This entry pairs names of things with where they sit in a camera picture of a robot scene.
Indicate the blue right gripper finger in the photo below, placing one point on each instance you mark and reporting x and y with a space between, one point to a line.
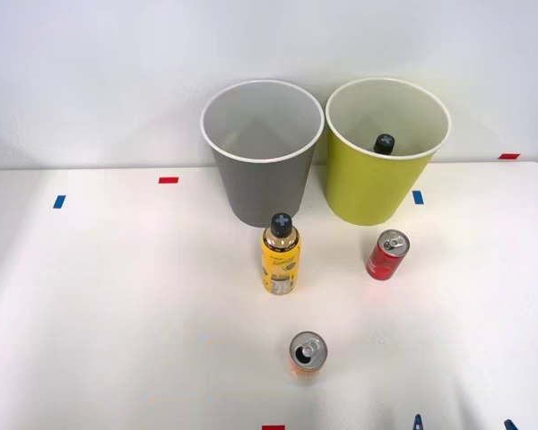
416 424
510 426

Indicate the red drink can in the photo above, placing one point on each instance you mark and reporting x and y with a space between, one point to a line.
383 262

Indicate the orange drink can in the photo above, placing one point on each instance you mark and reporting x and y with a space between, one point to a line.
308 351

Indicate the yellow-label bottle with black cap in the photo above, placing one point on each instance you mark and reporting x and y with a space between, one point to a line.
280 264

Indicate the yellow-green plastic waste bin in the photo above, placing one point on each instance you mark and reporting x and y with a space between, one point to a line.
367 188

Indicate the grey plastic waste bin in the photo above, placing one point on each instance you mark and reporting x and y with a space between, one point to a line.
264 188

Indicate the black-capped plastic bottle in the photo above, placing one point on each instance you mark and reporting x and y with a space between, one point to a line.
384 144

